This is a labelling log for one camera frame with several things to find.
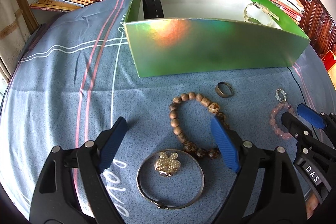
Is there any brown wooden bead bracelet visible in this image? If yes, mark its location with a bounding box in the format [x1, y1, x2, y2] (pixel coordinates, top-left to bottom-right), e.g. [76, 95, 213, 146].
[168, 91, 229, 160]

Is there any pink crystal bead bracelet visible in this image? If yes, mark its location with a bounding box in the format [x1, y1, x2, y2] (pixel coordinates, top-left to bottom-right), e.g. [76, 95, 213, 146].
[268, 88, 297, 140]

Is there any thin metal ring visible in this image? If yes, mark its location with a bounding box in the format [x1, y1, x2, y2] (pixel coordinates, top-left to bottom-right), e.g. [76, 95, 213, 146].
[214, 81, 234, 98]

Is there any silver metal bangle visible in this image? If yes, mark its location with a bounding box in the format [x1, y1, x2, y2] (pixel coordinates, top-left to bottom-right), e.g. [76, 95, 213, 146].
[136, 148, 205, 210]

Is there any pearl flower brooch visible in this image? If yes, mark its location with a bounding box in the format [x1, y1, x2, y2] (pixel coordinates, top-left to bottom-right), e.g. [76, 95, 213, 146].
[154, 151, 181, 177]

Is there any white wrist watch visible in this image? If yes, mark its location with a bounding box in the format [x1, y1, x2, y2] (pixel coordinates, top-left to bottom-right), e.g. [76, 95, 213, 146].
[243, 2, 280, 26]

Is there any operator right hand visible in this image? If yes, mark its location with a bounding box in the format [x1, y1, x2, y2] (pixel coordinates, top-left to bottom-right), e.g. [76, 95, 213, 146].
[305, 192, 319, 219]

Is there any blue striped bed sheet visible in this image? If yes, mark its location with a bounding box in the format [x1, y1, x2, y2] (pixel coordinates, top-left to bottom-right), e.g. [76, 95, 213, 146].
[1, 0, 335, 223]

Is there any red wooden headboard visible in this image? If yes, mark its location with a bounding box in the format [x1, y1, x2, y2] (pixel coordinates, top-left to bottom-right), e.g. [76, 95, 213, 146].
[299, 0, 335, 59]

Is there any green cardboard box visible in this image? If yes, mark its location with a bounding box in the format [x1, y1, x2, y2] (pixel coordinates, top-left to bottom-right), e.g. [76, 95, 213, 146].
[125, 0, 310, 77]

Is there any beige curtain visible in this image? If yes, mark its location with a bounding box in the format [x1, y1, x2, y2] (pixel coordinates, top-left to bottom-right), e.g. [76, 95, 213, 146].
[1, 0, 39, 83]

